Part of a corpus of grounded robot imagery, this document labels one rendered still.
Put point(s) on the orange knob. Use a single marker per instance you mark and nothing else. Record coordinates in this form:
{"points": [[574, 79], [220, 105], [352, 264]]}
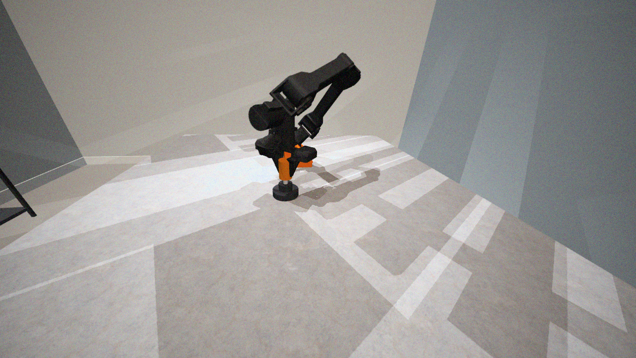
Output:
{"points": [[284, 169]]}

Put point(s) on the dark grey round pedestal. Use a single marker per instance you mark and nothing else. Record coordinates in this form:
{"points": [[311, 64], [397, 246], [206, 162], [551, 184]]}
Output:
{"points": [[285, 191]]}

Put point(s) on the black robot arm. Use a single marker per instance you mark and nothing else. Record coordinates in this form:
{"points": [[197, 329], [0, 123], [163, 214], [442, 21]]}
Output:
{"points": [[300, 90]]}

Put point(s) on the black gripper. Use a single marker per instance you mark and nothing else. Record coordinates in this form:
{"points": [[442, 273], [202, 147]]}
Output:
{"points": [[303, 154]]}

